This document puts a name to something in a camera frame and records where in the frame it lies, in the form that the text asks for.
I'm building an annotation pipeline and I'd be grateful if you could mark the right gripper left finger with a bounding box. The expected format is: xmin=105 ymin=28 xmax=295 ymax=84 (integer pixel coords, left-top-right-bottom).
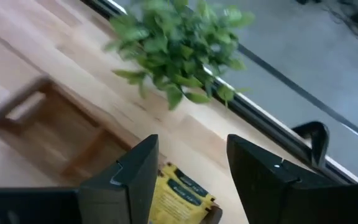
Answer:
xmin=78 ymin=134 xmax=160 ymax=224

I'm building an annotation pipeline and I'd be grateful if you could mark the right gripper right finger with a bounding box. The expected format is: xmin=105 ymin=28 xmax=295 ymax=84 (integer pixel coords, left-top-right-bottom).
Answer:
xmin=227 ymin=134 xmax=301 ymax=224

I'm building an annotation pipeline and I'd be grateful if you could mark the yellow tea packet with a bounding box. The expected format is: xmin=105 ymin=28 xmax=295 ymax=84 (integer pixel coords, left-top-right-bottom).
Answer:
xmin=158 ymin=161 xmax=218 ymax=207
xmin=149 ymin=177 xmax=213 ymax=224

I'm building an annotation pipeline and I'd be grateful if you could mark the brown wooden organizer box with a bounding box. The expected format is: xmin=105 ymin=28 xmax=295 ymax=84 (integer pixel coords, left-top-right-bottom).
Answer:
xmin=0 ymin=75 xmax=224 ymax=224

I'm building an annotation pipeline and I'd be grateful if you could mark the green potted plant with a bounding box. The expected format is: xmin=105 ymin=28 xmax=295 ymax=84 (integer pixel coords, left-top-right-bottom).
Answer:
xmin=103 ymin=0 xmax=257 ymax=112

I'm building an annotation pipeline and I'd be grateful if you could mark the black metal table frame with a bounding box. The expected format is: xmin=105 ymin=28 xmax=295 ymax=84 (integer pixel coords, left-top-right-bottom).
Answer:
xmin=78 ymin=0 xmax=358 ymax=186

